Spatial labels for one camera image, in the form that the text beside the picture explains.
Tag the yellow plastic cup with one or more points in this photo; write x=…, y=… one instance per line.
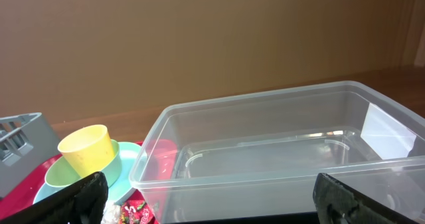
x=88, y=149

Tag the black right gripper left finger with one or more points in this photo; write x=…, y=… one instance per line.
x=81, y=202

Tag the clear plastic bin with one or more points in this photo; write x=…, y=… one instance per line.
x=259, y=154

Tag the green plastic bowl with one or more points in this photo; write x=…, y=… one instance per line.
x=61, y=174

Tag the light blue plate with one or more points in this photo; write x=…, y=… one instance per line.
x=120, y=191

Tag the red snack wrapper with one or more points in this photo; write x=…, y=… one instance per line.
x=136, y=212

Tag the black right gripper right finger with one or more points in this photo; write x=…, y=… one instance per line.
x=336, y=202

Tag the grey dishwasher rack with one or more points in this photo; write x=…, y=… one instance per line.
x=27, y=140

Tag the white napkin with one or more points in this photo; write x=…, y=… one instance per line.
x=111, y=213

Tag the black tray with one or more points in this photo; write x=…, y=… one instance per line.
x=294, y=218

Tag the red serving tray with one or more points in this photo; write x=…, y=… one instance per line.
x=22, y=196

